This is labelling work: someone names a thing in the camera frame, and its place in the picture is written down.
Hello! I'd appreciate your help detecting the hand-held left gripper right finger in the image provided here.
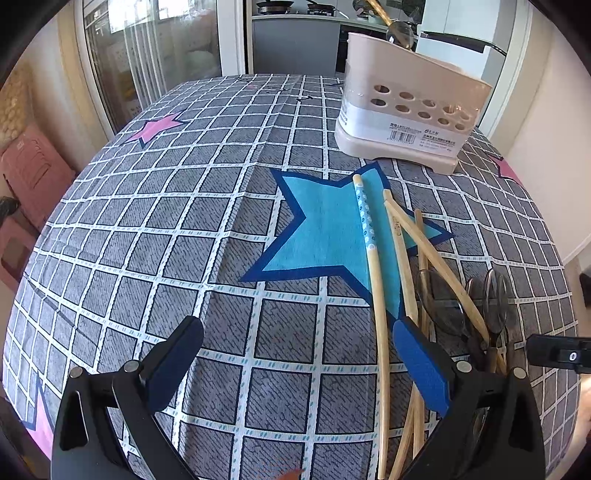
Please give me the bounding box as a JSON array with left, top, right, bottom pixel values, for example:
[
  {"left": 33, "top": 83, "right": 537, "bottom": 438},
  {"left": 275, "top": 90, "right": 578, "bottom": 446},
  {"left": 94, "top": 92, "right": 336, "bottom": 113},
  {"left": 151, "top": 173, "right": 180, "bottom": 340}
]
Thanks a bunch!
[{"left": 392, "top": 316, "right": 546, "bottom": 480}]

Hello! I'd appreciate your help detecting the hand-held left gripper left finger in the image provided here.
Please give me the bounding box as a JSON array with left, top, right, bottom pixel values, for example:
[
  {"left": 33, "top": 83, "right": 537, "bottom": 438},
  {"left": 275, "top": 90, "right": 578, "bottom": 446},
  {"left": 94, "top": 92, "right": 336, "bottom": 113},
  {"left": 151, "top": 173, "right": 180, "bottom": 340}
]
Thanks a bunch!
[{"left": 51, "top": 315, "right": 205, "bottom": 480}]

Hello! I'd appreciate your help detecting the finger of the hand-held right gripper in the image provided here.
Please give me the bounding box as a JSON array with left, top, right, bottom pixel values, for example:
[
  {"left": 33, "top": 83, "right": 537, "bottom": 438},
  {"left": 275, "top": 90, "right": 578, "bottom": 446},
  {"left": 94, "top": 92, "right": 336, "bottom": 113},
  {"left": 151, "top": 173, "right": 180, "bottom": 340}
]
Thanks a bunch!
[{"left": 526, "top": 335, "right": 591, "bottom": 373}]

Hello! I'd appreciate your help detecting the blue dotted bamboo chopstick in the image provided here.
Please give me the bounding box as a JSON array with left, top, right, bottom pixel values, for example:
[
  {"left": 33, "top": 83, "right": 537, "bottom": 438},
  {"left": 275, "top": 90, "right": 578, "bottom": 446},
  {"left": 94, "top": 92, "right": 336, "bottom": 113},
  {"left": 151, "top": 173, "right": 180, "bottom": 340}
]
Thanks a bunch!
[{"left": 352, "top": 174, "right": 389, "bottom": 480}]

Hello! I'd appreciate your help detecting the beige plastic utensil holder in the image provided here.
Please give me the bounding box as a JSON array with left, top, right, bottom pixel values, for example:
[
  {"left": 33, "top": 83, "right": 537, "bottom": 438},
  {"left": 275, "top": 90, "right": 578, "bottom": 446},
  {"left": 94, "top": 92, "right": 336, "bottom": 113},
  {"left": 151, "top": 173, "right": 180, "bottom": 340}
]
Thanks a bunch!
[{"left": 335, "top": 31, "right": 491, "bottom": 176}]

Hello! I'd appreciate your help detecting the grey checked star tablecloth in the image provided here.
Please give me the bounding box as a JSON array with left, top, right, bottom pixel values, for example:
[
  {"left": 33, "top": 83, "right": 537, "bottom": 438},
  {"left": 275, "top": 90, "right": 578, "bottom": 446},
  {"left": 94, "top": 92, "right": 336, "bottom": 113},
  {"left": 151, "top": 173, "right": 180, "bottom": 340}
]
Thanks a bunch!
[{"left": 2, "top": 74, "right": 580, "bottom": 480}]

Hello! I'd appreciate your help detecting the pink plastic stool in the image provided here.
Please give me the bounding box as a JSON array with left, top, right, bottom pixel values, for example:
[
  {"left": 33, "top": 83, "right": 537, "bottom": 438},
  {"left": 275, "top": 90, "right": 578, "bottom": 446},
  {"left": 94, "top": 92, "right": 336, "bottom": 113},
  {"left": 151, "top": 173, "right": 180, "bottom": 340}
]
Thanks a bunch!
[{"left": 0, "top": 124, "right": 78, "bottom": 289}]

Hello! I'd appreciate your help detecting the glass sliding door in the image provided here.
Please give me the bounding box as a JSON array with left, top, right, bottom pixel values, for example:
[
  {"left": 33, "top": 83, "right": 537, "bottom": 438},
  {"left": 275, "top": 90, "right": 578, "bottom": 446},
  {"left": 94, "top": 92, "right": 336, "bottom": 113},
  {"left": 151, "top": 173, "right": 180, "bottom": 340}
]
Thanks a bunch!
[{"left": 83, "top": 0, "right": 223, "bottom": 139}]

